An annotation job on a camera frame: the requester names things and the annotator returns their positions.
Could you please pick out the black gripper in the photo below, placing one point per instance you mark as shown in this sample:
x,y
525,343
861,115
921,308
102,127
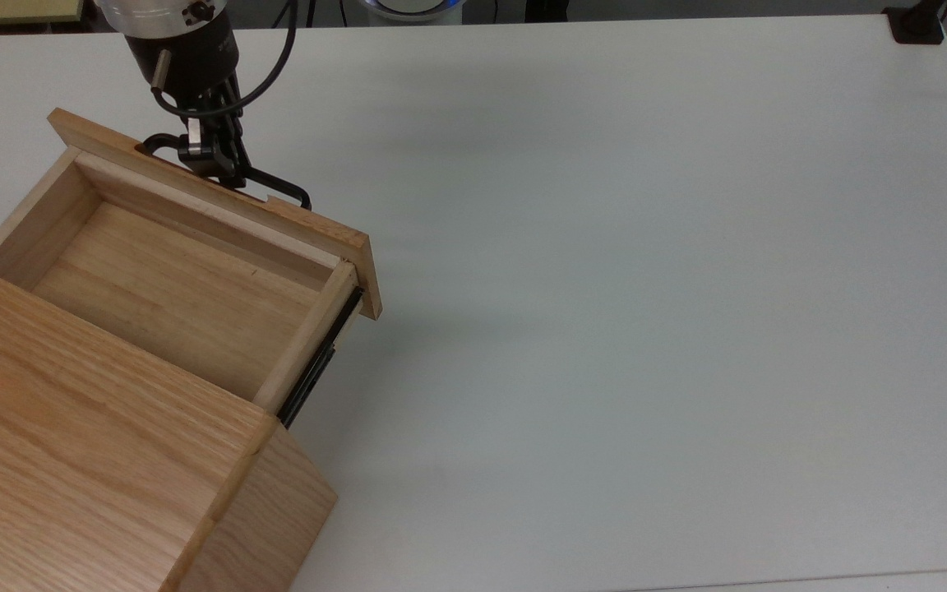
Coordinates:
x,y
194,62

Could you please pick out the wooden sliding drawer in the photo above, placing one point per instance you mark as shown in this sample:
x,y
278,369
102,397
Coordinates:
x,y
169,288

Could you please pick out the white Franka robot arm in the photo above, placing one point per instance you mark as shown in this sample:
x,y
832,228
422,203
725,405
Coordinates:
x,y
149,15

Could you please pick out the wooden oak drawer cabinet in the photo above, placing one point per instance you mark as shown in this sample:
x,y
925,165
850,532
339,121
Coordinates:
x,y
87,460

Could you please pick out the yellow background table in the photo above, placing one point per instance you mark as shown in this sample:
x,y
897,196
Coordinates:
x,y
5,8

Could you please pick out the black metal drawer slide rail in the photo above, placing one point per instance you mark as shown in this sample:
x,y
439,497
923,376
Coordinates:
x,y
321,362

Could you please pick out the black table clamp mount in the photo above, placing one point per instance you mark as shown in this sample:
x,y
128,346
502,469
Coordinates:
x,y
916,26

